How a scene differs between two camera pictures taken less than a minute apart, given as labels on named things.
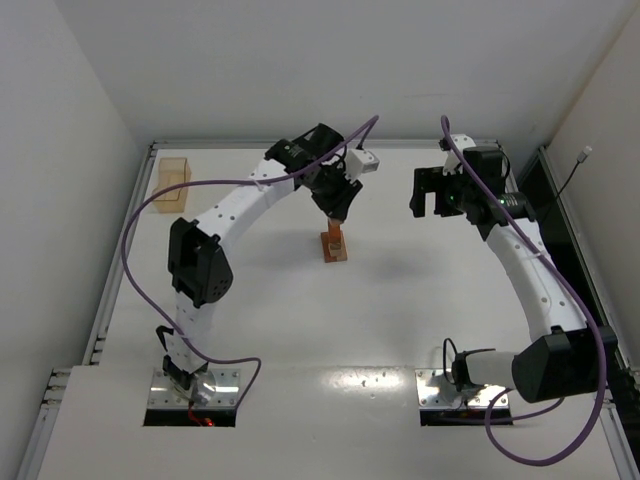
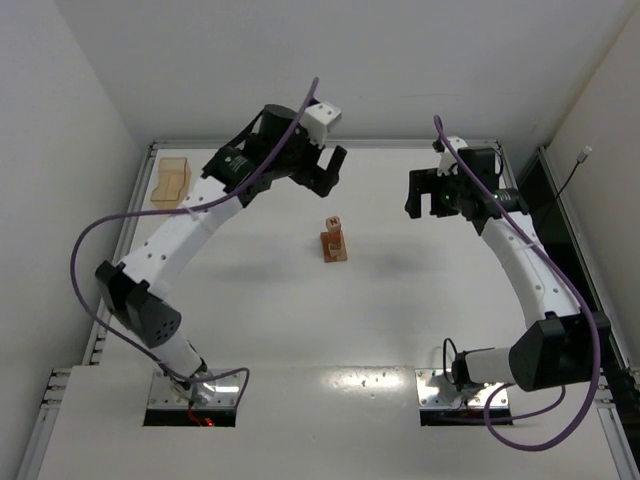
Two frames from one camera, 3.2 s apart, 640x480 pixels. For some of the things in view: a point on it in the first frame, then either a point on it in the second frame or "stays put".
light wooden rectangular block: x=344 y=254 stays put
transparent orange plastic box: x=172 y=171 stays put
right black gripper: x=439 y=185 stays put
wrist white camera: x=358 y=162 to x=316 y=119
